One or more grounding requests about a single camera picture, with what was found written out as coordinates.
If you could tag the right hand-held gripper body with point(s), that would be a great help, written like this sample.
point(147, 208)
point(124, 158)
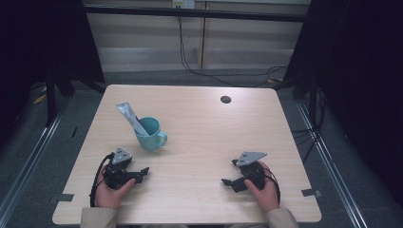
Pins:
point(250, 157)

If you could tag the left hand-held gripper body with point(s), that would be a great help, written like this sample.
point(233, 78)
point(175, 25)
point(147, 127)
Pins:
point(121, 156)

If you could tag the teal mug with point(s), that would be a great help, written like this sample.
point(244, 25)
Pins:
point(152, 141)

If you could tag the white and purple toothpaste tube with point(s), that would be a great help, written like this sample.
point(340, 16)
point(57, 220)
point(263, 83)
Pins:
point(128, 115)

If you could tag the person's right hand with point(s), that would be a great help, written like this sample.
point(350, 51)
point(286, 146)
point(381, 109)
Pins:
point(267, 198)

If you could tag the person's left hand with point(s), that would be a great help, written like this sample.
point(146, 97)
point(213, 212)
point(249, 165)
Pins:
point(109, 198)

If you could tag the black round table grommet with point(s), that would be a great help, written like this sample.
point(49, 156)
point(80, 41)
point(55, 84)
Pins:
point(225, 99)

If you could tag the grey tape piece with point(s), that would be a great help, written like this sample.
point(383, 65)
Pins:
point(66, 197)
point(310, 192)

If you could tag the black metal stand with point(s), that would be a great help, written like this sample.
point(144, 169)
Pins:
point(313, 101)
point(50, 98)

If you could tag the yellow floor tape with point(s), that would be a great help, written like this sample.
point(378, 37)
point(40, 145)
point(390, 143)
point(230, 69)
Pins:
point(39, 99)

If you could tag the black curtain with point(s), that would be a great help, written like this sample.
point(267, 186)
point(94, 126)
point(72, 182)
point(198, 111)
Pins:
point(358, 79)
point(38, 41)

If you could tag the black horizontal bar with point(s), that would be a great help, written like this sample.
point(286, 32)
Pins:
point(196, 13)

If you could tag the metal floor rail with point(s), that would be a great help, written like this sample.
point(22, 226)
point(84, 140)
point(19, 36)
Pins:
point(30, 164)
point(331, 171)

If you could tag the white wall outlet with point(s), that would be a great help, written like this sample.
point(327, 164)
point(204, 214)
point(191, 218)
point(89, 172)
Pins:
point(183, 3)

